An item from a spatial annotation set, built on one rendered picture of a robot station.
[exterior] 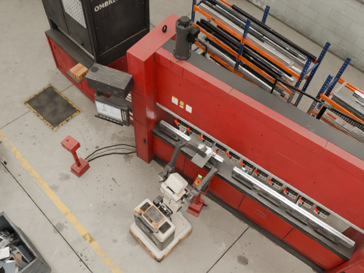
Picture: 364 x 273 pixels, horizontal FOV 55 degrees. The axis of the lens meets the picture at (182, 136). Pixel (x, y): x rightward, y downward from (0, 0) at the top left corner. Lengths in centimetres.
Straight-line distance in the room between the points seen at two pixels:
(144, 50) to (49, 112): 299
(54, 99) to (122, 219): 259
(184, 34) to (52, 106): 356
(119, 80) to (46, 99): 279
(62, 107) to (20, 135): 84
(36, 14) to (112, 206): 478
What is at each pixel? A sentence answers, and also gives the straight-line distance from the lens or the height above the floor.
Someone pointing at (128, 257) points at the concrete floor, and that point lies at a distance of 520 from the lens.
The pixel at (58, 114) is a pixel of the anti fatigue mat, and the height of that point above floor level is 1.
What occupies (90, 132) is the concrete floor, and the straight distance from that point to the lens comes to 615.
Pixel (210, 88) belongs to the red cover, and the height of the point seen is 222.
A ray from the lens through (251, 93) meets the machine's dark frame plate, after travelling 370.
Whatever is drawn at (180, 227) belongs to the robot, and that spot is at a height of 28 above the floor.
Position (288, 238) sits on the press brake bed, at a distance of 513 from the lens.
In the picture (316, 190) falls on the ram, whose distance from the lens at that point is 414.
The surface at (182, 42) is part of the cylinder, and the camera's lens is 375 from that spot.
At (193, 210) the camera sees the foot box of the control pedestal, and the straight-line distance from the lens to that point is 540.
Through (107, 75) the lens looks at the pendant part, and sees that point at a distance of 424.
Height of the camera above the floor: 503
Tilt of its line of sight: 57 degrees down
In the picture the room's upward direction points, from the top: 6 degrees clockwise
